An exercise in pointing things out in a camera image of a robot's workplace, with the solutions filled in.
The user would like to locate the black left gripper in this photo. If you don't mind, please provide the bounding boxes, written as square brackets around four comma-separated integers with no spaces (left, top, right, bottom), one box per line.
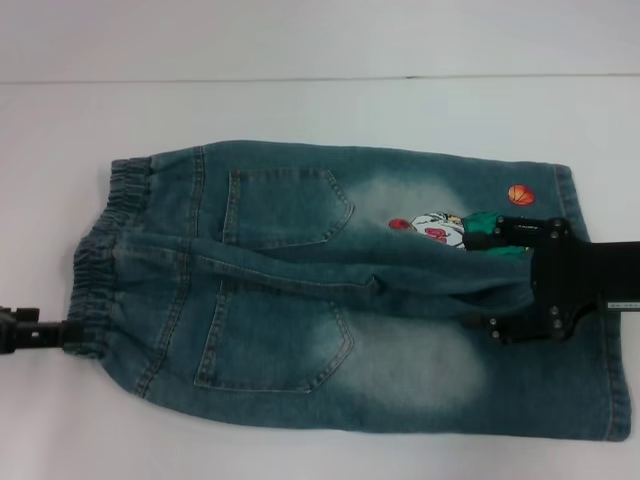
[0,305,91,357]

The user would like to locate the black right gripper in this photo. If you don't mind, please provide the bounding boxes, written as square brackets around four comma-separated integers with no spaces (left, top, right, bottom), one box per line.
[462,214,640,347]

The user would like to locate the blue denim shorts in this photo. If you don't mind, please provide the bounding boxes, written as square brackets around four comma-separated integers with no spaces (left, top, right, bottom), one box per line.
[71,144,632,444]

